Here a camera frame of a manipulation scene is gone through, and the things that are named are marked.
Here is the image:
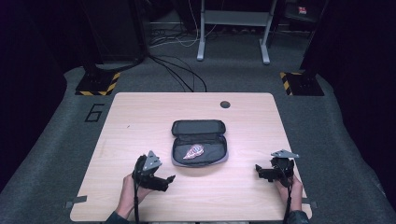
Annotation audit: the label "person's left hand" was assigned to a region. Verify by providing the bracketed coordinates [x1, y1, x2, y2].
[119, 173, 154, 217]

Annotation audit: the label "dark box with red label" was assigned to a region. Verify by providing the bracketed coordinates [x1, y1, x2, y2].
[283, 0, 314, 23]

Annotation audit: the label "grey zip pouch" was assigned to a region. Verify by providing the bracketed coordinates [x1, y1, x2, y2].
[170, 119, 230, 168]

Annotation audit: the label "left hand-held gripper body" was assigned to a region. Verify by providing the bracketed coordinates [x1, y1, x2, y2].
[131, 150, 163, 189]

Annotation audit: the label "black floor cables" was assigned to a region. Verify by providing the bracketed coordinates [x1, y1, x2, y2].
[147, 53, 208, 93]

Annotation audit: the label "pink patterned packet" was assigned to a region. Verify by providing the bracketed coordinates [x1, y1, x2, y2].
[182, 143, 205, 161]

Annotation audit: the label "white floor cable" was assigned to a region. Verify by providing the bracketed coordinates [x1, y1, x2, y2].
[148, 0, 219, 49]

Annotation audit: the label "black cabinet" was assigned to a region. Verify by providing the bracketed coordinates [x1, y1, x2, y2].
[88, 0, 148, 64]

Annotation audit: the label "white metal desk frame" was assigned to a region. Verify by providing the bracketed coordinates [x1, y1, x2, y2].
[196, 0, 278, 65]

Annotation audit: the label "black stand base striped tape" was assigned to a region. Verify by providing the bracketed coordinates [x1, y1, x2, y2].
[75, 70, 121, 97]
[278, 71, 325, 97]

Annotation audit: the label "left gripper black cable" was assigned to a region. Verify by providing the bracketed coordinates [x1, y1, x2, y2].
[133, 181, 140, 224]

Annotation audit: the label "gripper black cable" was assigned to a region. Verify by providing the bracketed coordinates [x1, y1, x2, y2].
[133, 181, 140, 224]
[282, 174, 293, 224]

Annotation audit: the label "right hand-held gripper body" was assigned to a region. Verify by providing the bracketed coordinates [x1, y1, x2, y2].
[270, 148, 301, 189]

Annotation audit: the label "person's right hand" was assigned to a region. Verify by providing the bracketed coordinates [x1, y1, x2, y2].
[274, 174, 304, 213]

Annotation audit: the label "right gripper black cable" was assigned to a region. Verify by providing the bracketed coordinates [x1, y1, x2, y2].
[282, 174, 293, 224]

